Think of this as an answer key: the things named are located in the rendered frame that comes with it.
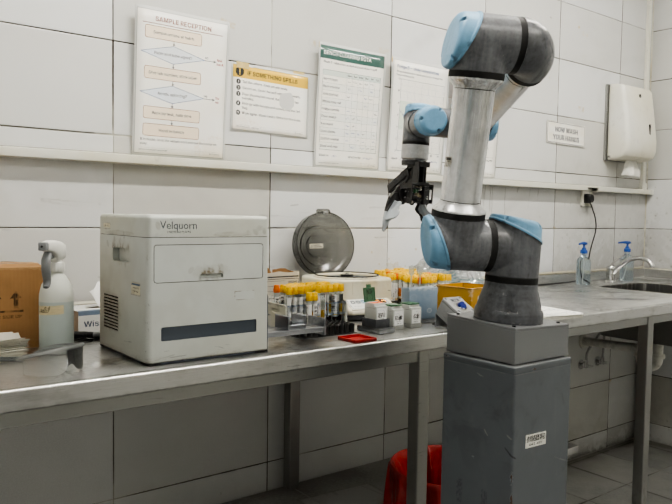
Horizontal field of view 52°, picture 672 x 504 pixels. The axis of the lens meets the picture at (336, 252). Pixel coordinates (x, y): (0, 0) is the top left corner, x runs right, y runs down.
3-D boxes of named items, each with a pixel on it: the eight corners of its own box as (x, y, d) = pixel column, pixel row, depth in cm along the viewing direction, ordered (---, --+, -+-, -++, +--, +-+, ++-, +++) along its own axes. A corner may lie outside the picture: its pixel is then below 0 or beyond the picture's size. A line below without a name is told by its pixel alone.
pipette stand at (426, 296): (412, 324, 196) (412, 289, 195) (397, 321, 202) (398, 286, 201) (440, 322, 201) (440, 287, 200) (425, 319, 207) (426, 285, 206)
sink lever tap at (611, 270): (649, 286, 319) (650, 256, 318) (602, 282, 338) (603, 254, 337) (667, 284, 330) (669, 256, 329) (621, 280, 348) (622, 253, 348)
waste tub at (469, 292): (470, 323, 201) (471, 288, 200) (434, 317, 210) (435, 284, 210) (497, 318, 210) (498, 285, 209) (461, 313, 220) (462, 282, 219)
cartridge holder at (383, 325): (379, 335, 178) (379, 321, 178) (356, 330, 185) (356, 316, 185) (394, 333, 181) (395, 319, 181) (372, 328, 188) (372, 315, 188)
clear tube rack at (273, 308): (285, 333, 179) (285, 305, 178) (264, 327, 187) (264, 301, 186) (347, 326, 191) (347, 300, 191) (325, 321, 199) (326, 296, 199)
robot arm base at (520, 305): (557, 325, 152) (561, 280, 152) (503, 326, 146) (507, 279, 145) (511, 313, 166) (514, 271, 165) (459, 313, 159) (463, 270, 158)
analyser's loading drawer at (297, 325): (251, 343, 152) (251, 320, 152) (236, 339, 158) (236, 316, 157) (326, 335, 165) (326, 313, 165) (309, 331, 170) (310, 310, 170)
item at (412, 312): (410, 328, 189) (411, 303, 189) (398, 326, 193) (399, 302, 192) (421, 327, 192) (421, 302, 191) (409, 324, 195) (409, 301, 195)
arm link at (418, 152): (396, 144, 193) (421, 147, 196) (395, 161, 193) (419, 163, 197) (411, 143, 186) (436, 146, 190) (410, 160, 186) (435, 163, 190)
